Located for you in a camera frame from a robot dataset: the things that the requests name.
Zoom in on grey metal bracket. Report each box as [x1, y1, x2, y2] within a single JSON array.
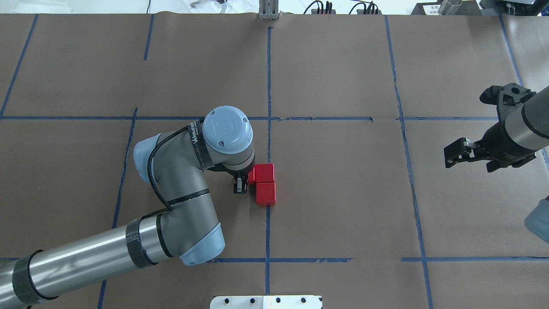
[[258, 0, 280, 20]]

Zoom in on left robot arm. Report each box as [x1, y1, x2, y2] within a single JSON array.
[[1, 102, 268, 308]]

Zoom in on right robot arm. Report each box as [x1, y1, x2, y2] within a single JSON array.
[[443, 83, 549, 173]]

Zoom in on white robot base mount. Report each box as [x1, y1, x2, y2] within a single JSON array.
[[210, 295, 323, 309]]

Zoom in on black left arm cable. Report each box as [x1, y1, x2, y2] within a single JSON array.
[[140, 120, 206, 220]]

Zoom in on red block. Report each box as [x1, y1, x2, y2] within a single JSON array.
[[247, 167, 256, 186], [253, 164, 275, 183]]

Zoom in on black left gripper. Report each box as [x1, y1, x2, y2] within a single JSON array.
[[223, 166, 254, 195]]

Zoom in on black plugs at edge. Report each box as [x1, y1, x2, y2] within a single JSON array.
[[302, 0, 382, 15]]

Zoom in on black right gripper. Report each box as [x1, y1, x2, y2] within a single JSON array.
[[443, 83, 537, 173]]

